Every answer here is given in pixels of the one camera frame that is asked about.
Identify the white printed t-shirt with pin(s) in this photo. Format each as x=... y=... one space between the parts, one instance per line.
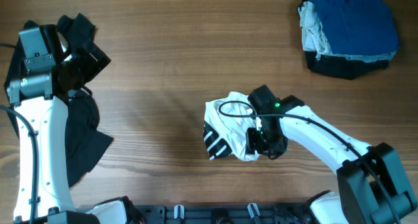
x=225 y=131

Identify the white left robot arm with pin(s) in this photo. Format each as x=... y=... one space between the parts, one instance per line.
x=38 y=98

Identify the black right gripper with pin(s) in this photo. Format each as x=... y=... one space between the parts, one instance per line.
x=264 y=143

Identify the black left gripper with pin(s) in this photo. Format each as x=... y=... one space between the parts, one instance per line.
x=82 y=56

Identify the folded blue shirt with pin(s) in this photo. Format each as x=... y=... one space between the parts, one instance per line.
x=358 y=27

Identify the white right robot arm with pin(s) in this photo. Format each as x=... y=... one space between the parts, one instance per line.
x=372 y=183

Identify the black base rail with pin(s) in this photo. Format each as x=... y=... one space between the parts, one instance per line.
x=281 y=213

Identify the black t-shirt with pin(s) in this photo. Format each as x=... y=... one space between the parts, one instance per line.
x=84 y=144

